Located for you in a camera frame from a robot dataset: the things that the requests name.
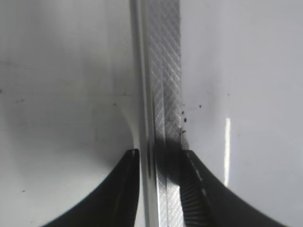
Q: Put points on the white board with grey frame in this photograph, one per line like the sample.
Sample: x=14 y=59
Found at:
x=224 y=79

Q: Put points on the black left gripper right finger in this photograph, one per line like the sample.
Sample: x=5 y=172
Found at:
x=206 y=202

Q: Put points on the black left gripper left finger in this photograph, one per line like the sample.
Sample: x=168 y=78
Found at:
x=113 y=203

